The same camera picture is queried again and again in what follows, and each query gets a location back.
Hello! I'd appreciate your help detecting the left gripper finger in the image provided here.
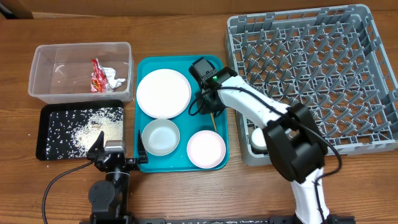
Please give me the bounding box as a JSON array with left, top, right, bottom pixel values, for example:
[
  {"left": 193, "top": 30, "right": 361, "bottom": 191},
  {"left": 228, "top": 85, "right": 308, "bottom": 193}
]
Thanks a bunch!
[
  {"left": 137, "top": 130, "right": 148, "bottom": 164},
  {"left": 86, "top": 131, "right": 104, "bottom": 156}
]

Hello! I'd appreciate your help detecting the wooden chopstick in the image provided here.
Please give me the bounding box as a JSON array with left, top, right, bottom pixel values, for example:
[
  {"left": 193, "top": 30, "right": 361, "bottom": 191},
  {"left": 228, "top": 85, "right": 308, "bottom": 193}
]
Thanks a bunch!
[{"left": 210, "top": 112, "right": 217, "bottom": 133}]

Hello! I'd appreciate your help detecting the small grey bowl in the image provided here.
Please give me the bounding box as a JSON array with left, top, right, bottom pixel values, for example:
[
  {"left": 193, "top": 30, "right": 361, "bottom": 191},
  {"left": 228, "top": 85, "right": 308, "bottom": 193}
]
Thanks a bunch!
[{"left": 141, "top": 119, "right": 180, "bottom": 156}]

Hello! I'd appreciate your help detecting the white pink bowl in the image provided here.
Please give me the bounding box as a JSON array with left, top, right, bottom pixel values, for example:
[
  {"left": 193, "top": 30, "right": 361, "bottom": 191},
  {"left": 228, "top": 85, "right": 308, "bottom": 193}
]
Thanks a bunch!
[{"left": 187, "top": 130, "right": 226, "bottom": 169}]

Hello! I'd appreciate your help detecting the red snack wrapper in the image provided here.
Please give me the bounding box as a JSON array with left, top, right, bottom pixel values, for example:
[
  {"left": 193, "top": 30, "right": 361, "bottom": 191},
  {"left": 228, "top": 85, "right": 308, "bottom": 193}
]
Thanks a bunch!
[{"left": 91, "top": 58, "right": 111, "bottom": 93}]

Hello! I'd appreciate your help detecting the white cup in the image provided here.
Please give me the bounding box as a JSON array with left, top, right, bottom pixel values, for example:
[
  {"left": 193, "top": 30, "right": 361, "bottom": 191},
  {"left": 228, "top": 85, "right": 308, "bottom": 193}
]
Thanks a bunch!
[{"left": 249, "top": 128, "right": 267, "bottom": 151}]

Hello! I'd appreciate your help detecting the white wrapper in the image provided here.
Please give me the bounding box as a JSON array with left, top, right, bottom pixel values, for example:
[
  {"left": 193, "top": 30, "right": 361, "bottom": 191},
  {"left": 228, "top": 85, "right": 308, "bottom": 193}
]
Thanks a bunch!
[{"left": 103, "top": 67, "right": 126, "bottom": 92}]

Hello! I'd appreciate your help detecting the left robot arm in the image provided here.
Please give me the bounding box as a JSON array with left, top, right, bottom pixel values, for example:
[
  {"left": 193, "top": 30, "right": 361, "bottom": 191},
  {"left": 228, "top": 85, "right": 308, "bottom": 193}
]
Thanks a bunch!
[{"left": 86, "top": 132, "right": 149, "bottom": 224}]

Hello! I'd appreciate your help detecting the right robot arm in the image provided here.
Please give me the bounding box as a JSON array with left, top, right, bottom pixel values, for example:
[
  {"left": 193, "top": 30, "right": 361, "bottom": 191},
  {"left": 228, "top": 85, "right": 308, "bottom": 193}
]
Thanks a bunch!
[{"left": 188, "top": 57, "right": 342, "bottom": 223}]

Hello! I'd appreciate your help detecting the scattered rice pile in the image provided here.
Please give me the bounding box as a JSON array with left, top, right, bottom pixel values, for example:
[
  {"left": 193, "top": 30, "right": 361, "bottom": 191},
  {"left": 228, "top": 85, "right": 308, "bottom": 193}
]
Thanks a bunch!
[{"left": 45, "top": 107, "right": 124, "bottom": 160}]

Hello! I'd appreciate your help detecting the teal serving tray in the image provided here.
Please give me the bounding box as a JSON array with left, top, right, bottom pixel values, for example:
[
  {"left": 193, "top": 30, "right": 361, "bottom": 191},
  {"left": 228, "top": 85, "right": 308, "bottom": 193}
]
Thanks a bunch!
[{"left": 136, "top": 55, "right": 229, "bottom": 173}]

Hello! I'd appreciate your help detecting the black rectangular tray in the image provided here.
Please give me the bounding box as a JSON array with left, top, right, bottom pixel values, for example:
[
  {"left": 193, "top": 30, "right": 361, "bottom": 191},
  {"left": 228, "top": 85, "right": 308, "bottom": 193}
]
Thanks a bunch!
[{"left": 35, "top": 100, "right": 124, "bottom": 161}]

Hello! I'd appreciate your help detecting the large white plate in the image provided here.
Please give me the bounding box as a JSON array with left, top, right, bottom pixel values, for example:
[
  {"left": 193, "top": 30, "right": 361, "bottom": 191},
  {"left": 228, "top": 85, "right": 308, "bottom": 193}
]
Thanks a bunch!
[{"left": 136, "top": 68, "right": 192, "bottom": 119}]

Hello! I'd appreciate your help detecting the clear plastic bin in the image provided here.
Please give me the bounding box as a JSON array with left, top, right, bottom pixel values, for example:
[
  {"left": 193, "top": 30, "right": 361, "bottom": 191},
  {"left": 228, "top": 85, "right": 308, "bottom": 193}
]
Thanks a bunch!
[{"left": 28, "top": 42, "right": 135, "bottom": 104}]

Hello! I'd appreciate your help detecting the grey plastic dish rack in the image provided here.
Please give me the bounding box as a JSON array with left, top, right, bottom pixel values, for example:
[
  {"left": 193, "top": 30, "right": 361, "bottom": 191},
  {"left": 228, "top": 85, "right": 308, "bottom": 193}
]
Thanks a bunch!
[{"left": 225, "top": 4, "right": 397, "bottom": 155}]

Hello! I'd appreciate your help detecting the left black cable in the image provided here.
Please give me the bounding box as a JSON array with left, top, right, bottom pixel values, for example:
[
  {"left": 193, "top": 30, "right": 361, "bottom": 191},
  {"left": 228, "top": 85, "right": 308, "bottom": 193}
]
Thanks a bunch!
[{"left": 41, "top": 159, "right": 97, "bottom": 224}]

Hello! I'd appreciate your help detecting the black cable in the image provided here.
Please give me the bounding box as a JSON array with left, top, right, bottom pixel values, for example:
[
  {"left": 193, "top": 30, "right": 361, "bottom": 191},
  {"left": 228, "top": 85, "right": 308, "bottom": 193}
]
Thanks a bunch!
[
  {"left": 188, "top": 86, "right": 343, "bottom": 224},
  {"left": 41, "top": 159, "right": 97, "bottom": 224}
]

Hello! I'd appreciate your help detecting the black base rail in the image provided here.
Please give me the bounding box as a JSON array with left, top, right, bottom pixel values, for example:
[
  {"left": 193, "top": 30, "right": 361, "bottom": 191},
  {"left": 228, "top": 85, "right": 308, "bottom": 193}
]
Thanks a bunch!
[{"left": 79, "top": 215, "right": 355, "bottom": 224}]

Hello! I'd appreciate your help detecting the right black cable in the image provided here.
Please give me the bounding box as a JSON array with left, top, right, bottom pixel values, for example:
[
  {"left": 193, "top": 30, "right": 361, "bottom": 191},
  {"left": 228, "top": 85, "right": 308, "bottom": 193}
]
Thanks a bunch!
[{"left": 188, "top": 86, "right": 343, "bottom": 224}]

